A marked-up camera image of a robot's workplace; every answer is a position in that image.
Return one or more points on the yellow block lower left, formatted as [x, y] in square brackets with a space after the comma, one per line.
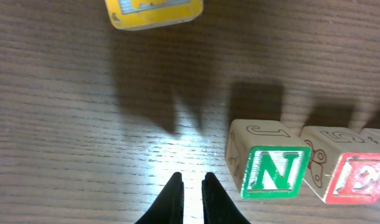
[147, 14]

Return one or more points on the red E block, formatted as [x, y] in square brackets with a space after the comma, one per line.
[344, 167]

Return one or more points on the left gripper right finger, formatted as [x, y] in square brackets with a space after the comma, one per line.
[218, 208]

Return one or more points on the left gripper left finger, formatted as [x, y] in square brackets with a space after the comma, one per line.
[168, 207]

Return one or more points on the green N block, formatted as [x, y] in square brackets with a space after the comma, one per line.
[266, 160]

